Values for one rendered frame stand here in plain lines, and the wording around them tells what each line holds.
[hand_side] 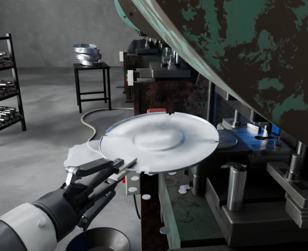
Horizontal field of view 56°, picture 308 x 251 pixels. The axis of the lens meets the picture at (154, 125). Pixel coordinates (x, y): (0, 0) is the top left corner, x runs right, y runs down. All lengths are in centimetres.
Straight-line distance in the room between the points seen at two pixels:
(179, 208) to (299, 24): 57
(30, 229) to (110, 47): 693
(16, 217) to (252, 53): 37
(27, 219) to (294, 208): 47
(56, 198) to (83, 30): 691
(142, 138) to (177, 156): 11
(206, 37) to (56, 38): 726
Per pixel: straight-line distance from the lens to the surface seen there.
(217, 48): 20
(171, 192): 77
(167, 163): 62
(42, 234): 46
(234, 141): 74
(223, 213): 64
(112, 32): 727
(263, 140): 78
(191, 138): 71
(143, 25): 198
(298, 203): 63
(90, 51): 354
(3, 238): 45
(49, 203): 48
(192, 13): 19
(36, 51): 757
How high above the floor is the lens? 107
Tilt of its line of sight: 20 degrees down
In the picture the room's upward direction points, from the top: straight up
